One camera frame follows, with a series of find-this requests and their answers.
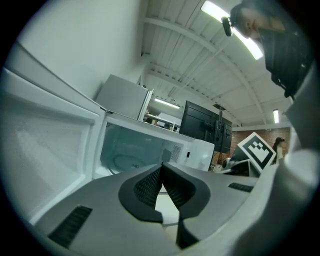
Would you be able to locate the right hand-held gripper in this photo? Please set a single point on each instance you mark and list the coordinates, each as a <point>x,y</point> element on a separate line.
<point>256,152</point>

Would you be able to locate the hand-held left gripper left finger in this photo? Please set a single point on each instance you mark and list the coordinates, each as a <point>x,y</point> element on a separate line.
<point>100,212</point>

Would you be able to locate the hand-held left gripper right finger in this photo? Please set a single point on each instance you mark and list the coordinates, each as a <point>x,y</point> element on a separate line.
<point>220,195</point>

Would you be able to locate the glass turntable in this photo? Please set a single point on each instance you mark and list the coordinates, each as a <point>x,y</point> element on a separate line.
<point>130,162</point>

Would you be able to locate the ceiling tube light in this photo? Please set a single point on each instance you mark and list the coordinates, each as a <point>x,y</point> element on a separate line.
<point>275,115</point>
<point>166,103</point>
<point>252,46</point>

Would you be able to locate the black screen on stand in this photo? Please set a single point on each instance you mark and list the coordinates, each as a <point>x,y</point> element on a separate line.
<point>200,122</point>

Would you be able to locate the person's grey hoodie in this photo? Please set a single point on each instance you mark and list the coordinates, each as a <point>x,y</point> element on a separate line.
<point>300,200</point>

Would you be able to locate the white microwave oven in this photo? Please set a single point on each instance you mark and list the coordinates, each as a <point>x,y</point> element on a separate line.
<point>140,140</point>

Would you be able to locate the white microwave door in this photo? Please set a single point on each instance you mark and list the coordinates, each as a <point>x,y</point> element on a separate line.
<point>50,140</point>

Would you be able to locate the person's black vest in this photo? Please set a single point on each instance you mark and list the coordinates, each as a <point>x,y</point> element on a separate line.
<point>285,57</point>

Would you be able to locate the light grey cabinet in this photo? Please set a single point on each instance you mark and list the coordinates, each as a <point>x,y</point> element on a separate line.
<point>122,97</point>

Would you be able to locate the person's face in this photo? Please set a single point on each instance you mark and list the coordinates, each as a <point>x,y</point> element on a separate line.
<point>250,23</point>

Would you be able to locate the black head-mounted camera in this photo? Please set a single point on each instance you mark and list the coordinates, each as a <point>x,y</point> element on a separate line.
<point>228,25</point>

